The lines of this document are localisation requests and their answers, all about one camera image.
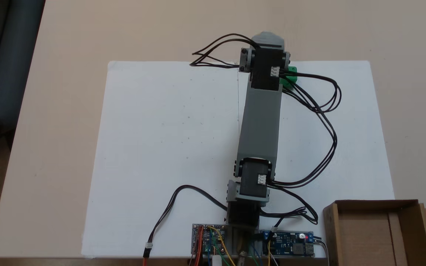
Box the motor controller circuit board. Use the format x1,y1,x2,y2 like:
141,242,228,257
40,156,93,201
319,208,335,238
192,224,227,256

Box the dark grey office chair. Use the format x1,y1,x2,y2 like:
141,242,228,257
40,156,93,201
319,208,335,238
0,0,46,159

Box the black motor cable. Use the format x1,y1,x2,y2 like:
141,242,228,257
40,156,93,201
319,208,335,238
272,72,343,187
190,34,253,69
259,183,319,231

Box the black power cable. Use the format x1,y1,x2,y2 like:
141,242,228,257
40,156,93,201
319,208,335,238
147,184,230,249

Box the blue power converter board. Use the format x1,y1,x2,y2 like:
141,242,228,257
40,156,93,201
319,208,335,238
260,231,315,256

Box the green dice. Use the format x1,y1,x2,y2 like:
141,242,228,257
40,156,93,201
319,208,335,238
282,66,298,89

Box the brown cardboard box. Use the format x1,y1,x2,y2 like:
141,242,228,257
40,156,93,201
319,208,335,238
323,199,426,266

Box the light grey cable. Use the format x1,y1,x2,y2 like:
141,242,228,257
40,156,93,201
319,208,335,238
313,236,330,259

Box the yellow signal wire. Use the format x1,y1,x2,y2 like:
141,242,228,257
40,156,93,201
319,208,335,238
206,225,234,266

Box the white paper sheet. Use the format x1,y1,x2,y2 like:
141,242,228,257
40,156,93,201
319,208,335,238
81,61,240,259
237,60,395,259

